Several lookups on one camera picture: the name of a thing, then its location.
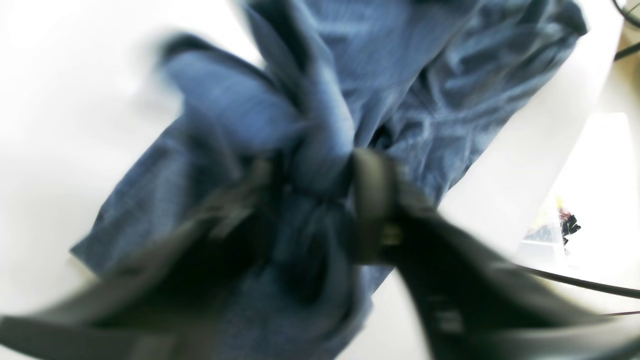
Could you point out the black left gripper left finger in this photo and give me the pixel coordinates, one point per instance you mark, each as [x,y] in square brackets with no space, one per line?
[163,303]

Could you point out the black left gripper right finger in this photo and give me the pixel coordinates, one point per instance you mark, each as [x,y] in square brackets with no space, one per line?
[472,303]

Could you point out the dark blue t-shirt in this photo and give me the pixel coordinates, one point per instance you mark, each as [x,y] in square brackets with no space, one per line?
[429,82]

